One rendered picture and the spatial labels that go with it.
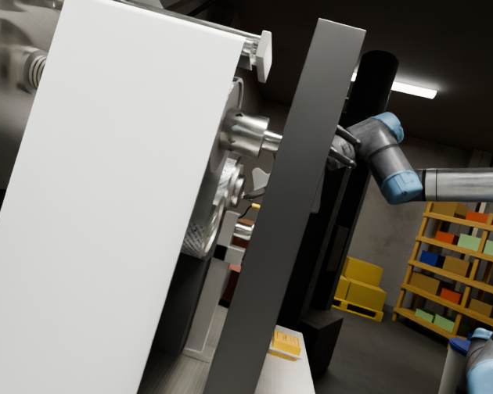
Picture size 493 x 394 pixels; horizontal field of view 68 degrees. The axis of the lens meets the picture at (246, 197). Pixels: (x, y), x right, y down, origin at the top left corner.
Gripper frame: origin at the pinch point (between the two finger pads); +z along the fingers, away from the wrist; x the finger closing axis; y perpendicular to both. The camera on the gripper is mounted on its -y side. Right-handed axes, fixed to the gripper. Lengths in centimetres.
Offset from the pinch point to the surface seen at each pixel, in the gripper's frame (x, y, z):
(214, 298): 7.2, -16.3, 14.3
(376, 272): -532, -172, -112
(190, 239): 19.8, -3.3, 11.1
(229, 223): 8.0, -3.3, 5.4
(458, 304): -472, -241, -190
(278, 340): -10.8, -35.2, 7.9
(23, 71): 30.4, 29.4, 22.0
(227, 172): 7.5, 6.4, 1.8
